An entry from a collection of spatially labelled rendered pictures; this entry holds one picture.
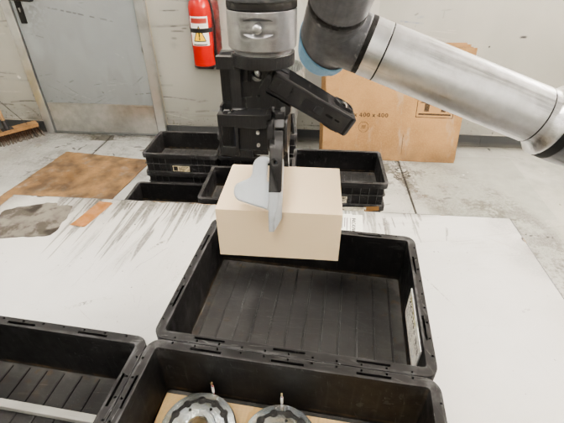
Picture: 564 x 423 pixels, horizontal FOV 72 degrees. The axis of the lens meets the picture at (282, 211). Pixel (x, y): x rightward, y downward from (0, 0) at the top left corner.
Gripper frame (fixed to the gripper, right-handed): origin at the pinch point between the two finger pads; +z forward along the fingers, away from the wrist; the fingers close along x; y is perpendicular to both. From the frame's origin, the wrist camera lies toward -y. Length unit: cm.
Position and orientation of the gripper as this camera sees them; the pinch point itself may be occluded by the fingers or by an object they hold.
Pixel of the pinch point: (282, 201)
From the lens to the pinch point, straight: 54.9
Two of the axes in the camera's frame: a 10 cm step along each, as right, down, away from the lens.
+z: 0.0, 8.2, 5.7
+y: -10.0, -0.4, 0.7
